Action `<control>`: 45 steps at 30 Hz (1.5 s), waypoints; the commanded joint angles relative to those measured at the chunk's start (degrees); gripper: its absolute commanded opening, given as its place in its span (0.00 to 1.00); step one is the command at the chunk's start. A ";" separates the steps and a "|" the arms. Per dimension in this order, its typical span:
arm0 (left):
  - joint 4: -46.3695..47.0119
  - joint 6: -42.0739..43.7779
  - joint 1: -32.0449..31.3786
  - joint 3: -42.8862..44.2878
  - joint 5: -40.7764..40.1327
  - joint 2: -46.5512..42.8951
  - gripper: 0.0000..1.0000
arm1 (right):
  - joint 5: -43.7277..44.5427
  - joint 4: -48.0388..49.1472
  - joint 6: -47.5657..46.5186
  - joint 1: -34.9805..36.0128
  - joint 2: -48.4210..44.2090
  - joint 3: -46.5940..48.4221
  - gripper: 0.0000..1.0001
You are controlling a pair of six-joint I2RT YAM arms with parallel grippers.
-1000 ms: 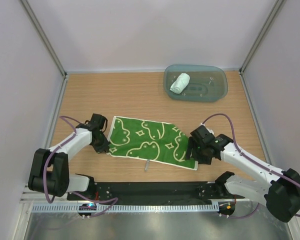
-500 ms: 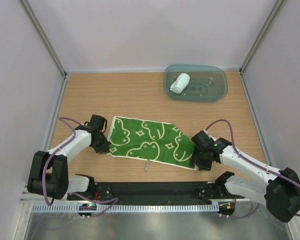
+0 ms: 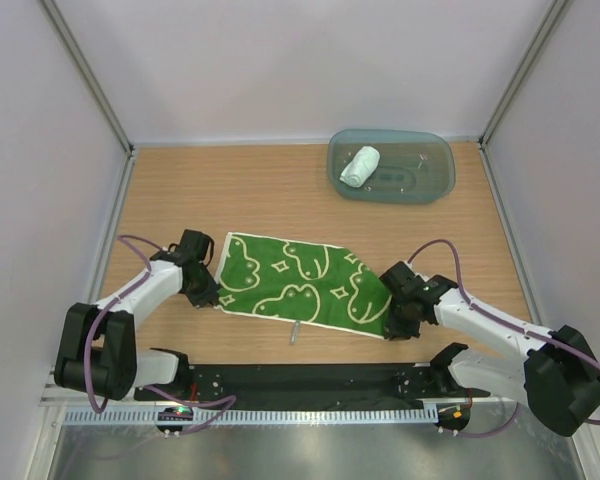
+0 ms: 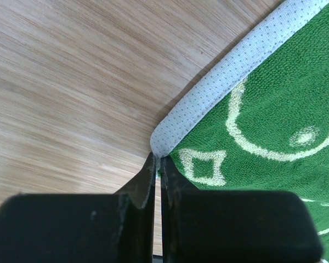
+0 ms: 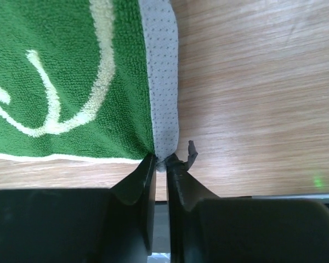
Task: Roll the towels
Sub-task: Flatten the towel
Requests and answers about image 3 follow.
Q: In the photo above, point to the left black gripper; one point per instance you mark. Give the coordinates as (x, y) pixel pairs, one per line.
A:
(209, 295)

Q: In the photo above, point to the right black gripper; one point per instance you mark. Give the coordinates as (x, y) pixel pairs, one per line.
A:
(395, 330)

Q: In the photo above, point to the green patterned towel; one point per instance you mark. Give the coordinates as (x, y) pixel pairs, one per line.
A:
(300, 282)

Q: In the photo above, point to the teal transparent plastic basin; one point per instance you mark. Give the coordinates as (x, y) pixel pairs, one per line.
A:
(413, 167)

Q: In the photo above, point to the light mint green towel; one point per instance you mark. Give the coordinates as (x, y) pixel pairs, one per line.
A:
(361, 167)

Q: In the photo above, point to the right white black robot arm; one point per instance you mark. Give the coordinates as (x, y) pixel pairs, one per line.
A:
(516, 341)

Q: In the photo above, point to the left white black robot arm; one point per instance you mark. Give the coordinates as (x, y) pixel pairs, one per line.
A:
(97, 351)

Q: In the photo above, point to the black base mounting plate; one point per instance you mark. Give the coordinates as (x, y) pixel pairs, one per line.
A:
(319, 382)

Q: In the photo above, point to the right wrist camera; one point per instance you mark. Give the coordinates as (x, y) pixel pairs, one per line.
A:
(402, 282)

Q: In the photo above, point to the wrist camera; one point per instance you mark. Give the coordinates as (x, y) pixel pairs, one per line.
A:
(402, 282)
(194, 246)

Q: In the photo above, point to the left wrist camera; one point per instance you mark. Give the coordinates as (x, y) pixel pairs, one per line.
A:
(194, 246)

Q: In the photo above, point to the white slotted cable duct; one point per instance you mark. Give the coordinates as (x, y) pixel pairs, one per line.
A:
(172, 415)

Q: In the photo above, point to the aluminium front rail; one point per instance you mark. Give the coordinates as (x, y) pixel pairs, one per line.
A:
(540, 380)

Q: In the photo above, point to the left aluminium frame post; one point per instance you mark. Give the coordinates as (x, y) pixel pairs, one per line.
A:
(62, 29)

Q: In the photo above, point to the aluminium frame post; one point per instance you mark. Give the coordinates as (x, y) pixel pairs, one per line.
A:
(539, 41)
(62, 29)

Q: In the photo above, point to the right aluminium frame post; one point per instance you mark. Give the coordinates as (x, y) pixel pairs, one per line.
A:
(539, 41)

